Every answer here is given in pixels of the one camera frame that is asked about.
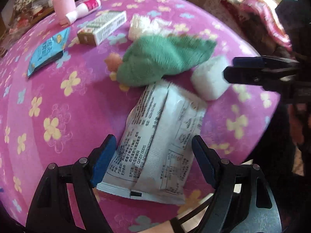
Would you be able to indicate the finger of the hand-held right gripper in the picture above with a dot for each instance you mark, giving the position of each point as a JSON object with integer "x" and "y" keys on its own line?
{"x": 247, "y": 62}
{"x": 243, "y": 75}

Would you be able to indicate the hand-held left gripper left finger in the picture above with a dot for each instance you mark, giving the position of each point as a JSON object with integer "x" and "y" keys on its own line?
{"x": 104, "y": 157}

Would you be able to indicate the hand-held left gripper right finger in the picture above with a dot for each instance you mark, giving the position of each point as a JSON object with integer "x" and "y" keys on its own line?
{"x": 204, "y": 162}

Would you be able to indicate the white foam block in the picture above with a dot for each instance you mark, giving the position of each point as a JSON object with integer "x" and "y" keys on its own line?
{"x": 209, "y": 80}

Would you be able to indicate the white snack packet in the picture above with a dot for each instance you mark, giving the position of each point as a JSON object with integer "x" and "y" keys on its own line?
{"x": 155, "y": 138}

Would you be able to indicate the pink printed blanket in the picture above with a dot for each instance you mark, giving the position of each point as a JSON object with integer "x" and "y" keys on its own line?
{"x": 262, "y": 14}

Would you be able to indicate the pink floral tablecloth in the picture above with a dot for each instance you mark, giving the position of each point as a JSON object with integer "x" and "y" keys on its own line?
{"x": 73, "y": 116}

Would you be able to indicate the patterned blanket pile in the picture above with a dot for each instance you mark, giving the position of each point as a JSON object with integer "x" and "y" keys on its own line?
{"x": 218, "y": 7}

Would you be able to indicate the green fuzzy cloth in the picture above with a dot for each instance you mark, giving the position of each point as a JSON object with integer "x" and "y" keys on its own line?
{"x": 158, "y": 55}

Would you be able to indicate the blue snack wrapper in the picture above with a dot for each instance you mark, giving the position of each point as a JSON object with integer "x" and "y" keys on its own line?
{"x": 46, "y": 53}

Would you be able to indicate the small white medicine box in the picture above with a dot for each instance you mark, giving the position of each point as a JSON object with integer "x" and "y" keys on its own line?
{"x": 104, "y": 26}

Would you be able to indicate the white pill bottle pink label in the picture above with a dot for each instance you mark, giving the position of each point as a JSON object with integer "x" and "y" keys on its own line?
{"x": 90, "y": 4}

